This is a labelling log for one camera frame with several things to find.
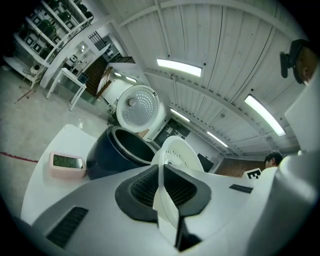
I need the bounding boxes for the ceiling light panel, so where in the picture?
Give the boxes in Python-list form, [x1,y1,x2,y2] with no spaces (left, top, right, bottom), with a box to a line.
[206,131,229,149]
[156,58,203,78]
[169,107,191,123]
[244,93,287,137]

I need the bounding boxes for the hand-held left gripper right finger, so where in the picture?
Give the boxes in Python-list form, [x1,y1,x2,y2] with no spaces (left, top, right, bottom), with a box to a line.
[163,164,255,253]

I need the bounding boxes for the dark pot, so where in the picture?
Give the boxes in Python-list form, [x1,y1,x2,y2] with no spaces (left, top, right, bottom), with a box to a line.
[111,126,158,166]

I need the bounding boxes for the white shelf rack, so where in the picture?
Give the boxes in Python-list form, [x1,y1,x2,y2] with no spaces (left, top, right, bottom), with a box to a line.
[3,0,95,69]

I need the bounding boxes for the black head-worn camera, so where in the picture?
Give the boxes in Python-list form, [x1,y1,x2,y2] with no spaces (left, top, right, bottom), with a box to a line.
[279,51,292,79]

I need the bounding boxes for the round perforated steamer plate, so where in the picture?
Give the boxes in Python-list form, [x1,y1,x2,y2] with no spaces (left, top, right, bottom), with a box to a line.
[150,135,206,247]

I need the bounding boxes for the pink digital clock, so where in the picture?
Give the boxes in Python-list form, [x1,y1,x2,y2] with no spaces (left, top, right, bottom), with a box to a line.
[48,151,87,180]

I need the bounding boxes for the dark staircase with railing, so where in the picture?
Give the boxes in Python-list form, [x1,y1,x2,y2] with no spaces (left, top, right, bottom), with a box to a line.
[86,31,136,99]

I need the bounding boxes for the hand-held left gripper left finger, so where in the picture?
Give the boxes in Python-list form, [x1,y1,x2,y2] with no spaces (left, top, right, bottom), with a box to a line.
[31,163,174,256]

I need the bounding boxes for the navy rice cooker white lid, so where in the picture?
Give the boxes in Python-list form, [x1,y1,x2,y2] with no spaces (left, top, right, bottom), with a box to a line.
[86,84,161,181]

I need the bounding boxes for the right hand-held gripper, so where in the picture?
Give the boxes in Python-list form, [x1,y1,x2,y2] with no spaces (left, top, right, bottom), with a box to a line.
[241,168,263,181]

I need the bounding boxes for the group of dark helmets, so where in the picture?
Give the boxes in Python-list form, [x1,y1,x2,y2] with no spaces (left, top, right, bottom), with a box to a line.
[17,0,88,57]

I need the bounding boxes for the white side table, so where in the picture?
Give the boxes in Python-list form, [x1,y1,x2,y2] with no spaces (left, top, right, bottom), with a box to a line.
[46,67,88,112]

